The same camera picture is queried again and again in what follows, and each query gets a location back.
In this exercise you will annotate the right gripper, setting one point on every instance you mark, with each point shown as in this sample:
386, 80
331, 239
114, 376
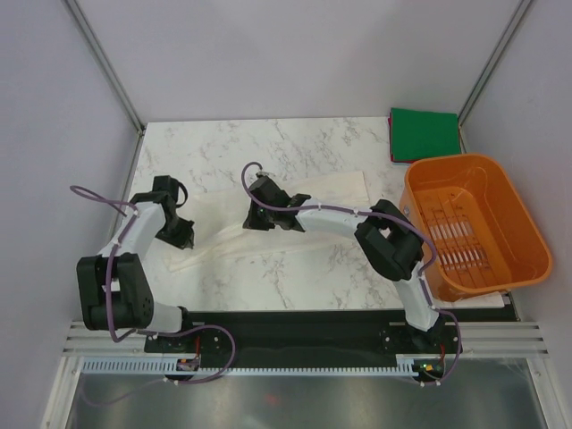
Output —
254, 222

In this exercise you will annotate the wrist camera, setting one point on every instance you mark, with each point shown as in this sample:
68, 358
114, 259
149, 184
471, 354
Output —
166, 185
265, 192

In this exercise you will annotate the folded red t-shirt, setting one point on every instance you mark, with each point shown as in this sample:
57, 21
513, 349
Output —
390, 137

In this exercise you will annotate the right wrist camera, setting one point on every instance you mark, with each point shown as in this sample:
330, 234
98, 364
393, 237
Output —
265, 192

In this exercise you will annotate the white coca-cola t-shirt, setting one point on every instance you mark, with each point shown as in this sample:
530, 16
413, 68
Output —
219, 217

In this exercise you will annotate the left aluminium frame post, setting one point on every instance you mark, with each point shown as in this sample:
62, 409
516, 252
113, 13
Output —
98, 53

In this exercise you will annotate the right aluminium frame post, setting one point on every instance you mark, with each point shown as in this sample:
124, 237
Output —
507, 35

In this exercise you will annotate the folded green t-shirt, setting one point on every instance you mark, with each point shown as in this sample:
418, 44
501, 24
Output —
419, 135

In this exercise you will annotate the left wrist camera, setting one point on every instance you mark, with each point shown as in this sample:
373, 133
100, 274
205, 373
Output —
166, 185

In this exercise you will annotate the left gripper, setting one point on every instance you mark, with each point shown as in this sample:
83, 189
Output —
185, 239

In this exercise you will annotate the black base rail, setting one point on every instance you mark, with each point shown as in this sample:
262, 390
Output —
302, 338

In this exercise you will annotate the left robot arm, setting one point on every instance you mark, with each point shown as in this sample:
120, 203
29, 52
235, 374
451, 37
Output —
114, 292

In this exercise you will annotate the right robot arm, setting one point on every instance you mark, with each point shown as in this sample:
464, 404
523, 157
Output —
391, 244

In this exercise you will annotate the white slotted cable duct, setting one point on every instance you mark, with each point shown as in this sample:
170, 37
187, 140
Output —
172, 366

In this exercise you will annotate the aluminium frame post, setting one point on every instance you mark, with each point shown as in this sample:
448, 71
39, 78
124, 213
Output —
507, 35
98, 53

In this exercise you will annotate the orange plastic basket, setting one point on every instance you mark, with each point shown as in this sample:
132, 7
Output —
485, 238

